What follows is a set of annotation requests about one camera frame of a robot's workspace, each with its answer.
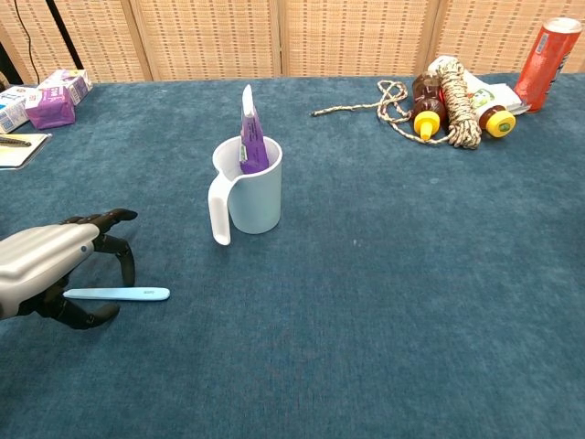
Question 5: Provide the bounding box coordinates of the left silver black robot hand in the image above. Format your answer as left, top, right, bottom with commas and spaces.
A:
0, 208, 139, 330

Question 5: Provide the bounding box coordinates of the light blue toothbrush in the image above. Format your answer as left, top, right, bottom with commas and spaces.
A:
62, 286, 171, 303

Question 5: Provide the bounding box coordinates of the white measuring scoop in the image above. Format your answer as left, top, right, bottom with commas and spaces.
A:
207, 136, 283, 247

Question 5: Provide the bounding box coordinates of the purple white toothpaste tube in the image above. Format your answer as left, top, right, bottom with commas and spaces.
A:
238, 83, 271, 176

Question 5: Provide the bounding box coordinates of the razor in yellow blister pack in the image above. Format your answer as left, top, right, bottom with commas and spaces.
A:
0, 132, 53, 171

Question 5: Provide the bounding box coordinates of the blue white milk carton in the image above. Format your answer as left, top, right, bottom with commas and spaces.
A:
0, 85, 41, 135

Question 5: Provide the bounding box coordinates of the white purple drink carton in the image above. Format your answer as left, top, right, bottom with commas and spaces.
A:
37, 69, 93, 107

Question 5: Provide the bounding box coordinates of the black tripod stand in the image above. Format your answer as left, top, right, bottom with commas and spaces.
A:
45, 0, 83, 70

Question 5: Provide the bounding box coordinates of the bamboo folding screen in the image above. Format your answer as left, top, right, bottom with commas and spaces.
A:
0, 0, 585, 84

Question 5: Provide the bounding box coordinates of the dark blue table mat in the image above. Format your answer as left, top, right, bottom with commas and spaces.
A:
0, 72, 585, 439

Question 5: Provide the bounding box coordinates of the brown bottle with yellow cap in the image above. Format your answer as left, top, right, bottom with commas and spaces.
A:
410, 71, 448, 141

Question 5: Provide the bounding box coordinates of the white-labelled bottle with yellow cap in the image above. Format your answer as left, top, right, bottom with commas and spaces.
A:
431, 54, 517, 138

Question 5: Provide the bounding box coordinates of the red drink can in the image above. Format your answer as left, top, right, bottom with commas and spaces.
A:
513, 16, 584, 113

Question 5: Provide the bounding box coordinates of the thin black hanging cable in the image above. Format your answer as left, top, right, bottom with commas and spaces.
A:
13, 0, 40, 83

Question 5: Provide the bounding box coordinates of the beige speckled rope bundle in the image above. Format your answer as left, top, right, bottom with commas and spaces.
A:
310, 60, 484, 150

